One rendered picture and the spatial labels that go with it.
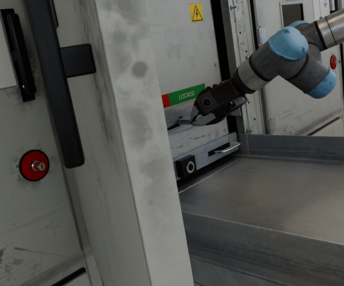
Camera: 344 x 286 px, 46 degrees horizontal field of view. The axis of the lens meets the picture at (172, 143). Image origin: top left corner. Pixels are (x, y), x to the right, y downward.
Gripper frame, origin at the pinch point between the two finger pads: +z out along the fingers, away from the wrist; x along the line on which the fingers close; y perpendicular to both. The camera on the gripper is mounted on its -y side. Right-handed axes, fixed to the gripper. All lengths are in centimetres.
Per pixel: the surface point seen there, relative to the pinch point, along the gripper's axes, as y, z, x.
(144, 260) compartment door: -66, -47, -20
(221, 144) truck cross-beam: 17.1, 9.4, -7.9
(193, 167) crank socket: -0.5, 8.1, -10.3
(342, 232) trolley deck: -14.3, -28.8, -36.6
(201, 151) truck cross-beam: 7.4, 9.2, -7.0
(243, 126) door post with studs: 26.5, 5.3, -6.3
